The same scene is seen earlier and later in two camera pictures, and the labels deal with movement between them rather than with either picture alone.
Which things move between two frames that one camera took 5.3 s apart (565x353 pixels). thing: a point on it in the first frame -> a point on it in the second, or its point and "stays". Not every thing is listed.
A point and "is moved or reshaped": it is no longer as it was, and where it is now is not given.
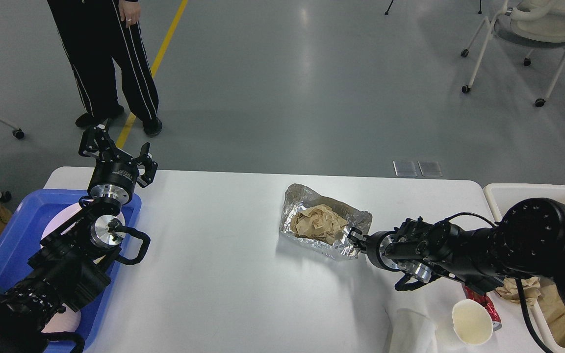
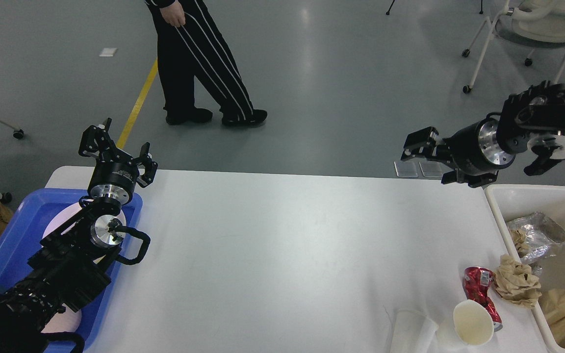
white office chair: [537, 24] stays
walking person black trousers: [94, 36] -> [198, 50]
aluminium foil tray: [321, 224] is moved or reshaped
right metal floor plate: [430, 168] stays
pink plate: [67, 213] stays
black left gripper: [115, 173] stays
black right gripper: [375, 244] -> [474, 149]
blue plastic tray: [20, 239] stays
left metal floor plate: [405, 168] stays
